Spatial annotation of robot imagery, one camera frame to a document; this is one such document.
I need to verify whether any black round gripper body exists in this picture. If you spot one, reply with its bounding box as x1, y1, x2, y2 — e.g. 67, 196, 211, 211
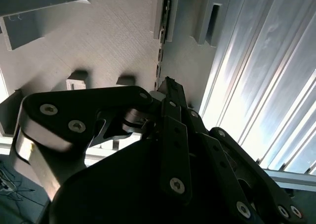
48, 138, 224, 224

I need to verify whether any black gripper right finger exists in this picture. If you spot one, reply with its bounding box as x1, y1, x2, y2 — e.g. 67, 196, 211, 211
176, 84, 307, 224

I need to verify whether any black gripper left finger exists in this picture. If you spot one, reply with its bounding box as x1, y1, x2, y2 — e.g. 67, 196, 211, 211
18, 76, 195, 209

